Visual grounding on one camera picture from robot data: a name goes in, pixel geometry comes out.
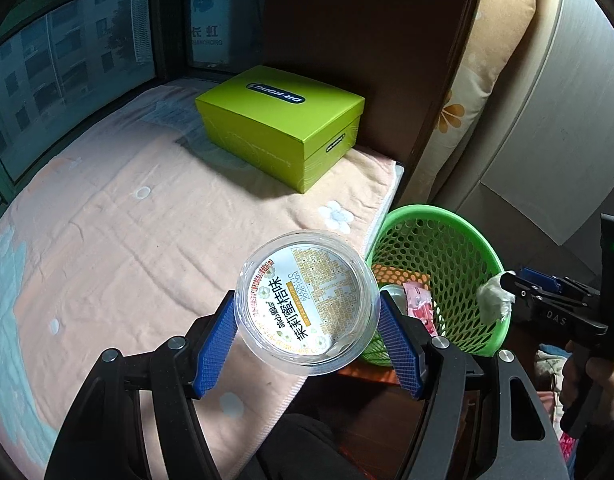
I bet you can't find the white wrapper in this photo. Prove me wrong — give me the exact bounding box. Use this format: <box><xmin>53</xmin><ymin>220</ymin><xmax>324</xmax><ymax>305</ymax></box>
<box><xmin>474</xmin><ymin>274</ymin><xmax>515</xmax><ymax>323</ymax></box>

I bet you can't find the green plastic mesh basket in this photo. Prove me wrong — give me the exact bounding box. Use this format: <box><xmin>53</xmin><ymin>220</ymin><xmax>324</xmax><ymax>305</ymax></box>
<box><xmin>359</xmin><ymin>205</ymin><xmax>510</xmax><ymax>367</ymax></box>

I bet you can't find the pink snack wrapper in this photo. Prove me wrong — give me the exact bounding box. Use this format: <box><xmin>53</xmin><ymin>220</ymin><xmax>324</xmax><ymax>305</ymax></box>
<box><xmin>402</xmin><ymin>282</ymin><xmax>438</xmax><ymax>336</ymax></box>

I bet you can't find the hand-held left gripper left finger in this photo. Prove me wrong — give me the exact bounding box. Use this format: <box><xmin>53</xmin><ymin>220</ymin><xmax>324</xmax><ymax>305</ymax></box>
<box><xmin>44</xmin><ymin>290</ymin><xmax>238</xmax><ymax>480</ymax></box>

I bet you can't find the brown wooden board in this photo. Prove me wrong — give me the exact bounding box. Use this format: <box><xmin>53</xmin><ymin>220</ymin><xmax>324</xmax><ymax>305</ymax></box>
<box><xmin>264</xmin><ymin>0</ymin><xmax>490</xmax><ymax>201</ymax></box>

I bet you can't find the person's right hand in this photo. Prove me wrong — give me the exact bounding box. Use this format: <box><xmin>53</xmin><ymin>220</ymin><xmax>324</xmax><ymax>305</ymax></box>
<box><xmin>559</xmin><ymin>340</ymin><xmax>614</xmax><ymax>411</ymax></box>

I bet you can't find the white louvered panel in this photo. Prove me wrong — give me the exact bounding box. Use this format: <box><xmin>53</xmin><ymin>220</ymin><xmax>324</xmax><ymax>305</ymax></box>
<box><xmin>129</xmin><ymin>0</ymin><xmax>155</xmax><ymax>66</ymax></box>

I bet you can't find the pink patterned cloth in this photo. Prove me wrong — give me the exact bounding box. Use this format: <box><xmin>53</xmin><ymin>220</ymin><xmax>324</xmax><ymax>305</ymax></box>
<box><xmin>534</xmin><ymin>342</ymin><xmax>580</xmax><ymax>463</ymax></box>

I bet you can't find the round shallow plastic tub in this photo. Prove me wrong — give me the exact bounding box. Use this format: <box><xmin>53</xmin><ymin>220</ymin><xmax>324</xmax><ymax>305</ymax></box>
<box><xmin>235</xmin><ymin>229</ymin><xmax>382</xmax><ymax>376</ymax></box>

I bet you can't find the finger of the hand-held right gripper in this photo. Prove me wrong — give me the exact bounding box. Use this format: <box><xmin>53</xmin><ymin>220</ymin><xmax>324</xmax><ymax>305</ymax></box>
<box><xmin>501</xmin><ymin>271</ymin><xmax>608</xmax><ymax>336</ymax></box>
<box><xmin>518</xmin><ymin>267</ymin><xmax>604</xmax><ymax>308</ymax></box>

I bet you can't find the beige flowered pillow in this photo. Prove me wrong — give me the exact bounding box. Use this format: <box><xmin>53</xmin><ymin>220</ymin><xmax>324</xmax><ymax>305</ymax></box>
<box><xmin>424</xmin><ymin>0</ymin><xmax>535</xmax><ymax>211</ymax></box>

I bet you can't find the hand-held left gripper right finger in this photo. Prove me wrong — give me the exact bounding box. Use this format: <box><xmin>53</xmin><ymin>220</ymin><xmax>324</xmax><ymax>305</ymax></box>
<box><xmin>378</xmin><ymin>291</ymin><xmax>570</xmax><ymax>480</ymax></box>

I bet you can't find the pink flowered blanket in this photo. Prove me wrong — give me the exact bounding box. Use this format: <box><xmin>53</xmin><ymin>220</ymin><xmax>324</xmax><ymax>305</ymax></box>
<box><xmin>0</xmin><ymin>79</ymin><xmax>405</xmax><ymax>480</ymax></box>

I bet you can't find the window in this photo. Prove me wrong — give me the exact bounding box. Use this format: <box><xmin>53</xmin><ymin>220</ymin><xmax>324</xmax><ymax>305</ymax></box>
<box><xmin>0</xmin><ymin>0</ymin><xmax>272</xmax><ymax>201</ymax></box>

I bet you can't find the person's right forearm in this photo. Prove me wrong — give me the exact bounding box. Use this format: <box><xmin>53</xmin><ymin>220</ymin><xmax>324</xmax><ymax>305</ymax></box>
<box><xmin>569</xmin><ymin>400</ymin><xmax>614</xmax><ymax>480</ymax></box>

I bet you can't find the lime green cardboard box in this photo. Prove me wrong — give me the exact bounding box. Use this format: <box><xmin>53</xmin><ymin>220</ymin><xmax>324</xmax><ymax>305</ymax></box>
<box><xmin>195</xmin><ymin>65</ymin><xmax>366</xmax><ymax>195</ymax></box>

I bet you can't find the white printed carton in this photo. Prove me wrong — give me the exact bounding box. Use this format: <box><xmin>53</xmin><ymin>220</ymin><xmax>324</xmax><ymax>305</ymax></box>
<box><xmin>189</xmin><ymin>0</ymin><xmax>238</xmax><ymax>68</ymax></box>

